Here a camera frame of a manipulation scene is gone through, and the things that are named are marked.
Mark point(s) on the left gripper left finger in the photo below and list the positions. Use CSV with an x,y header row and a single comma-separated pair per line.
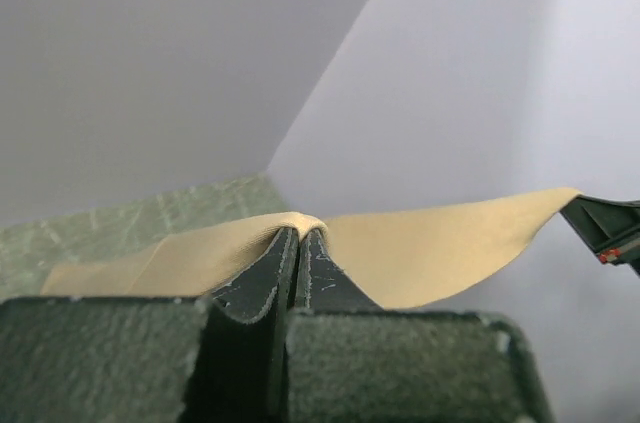
x,y
241,360

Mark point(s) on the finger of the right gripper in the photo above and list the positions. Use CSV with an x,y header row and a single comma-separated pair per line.
x,y
610,229

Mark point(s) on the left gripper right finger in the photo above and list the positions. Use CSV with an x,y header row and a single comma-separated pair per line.
x,y
321,286

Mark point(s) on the beige t-shirt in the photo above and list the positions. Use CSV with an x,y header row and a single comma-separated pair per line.
x,y
401,260

